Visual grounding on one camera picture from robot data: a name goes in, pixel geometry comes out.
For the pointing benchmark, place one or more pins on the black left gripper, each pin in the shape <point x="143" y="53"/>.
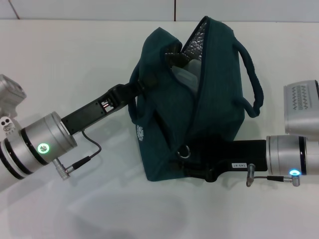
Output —
<point x="94" y="109"/>

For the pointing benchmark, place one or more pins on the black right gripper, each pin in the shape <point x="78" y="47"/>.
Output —
<point x="244" y="154"/>

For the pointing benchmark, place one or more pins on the clear container with blue-rimmed lid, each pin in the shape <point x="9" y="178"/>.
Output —
<point x="187" y="77"/>

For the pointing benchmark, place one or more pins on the dark teal insulated lunch bag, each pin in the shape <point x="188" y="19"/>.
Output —
<point x="219" y="87"/>

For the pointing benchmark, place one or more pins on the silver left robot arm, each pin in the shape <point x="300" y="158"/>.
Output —
<point x="32" y="149"/>

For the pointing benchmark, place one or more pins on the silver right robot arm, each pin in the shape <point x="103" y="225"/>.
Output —
<point x="286" y="154"/>

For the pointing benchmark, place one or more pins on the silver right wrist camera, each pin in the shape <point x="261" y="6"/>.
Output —
<point x="301" y="109"/>

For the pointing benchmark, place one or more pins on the silver head camera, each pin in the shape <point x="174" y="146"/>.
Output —
<point x="10" y="94"/>

